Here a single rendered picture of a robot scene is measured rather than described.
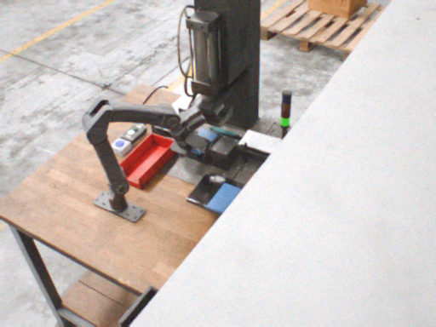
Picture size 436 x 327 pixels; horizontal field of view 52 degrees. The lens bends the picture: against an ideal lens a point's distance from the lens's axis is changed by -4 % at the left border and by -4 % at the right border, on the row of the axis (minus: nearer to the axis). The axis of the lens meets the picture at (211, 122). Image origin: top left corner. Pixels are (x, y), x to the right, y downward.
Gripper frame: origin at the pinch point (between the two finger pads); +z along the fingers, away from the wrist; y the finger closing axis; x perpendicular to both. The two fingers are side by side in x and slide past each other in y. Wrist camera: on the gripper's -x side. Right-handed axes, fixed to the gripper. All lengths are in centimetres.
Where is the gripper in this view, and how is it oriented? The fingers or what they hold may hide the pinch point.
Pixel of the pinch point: (190, 148)
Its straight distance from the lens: 173.7
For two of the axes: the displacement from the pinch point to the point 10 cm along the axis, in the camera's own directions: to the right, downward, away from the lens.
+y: 4.5, -8.4, 3.0
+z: 1.9, 4.1, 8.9
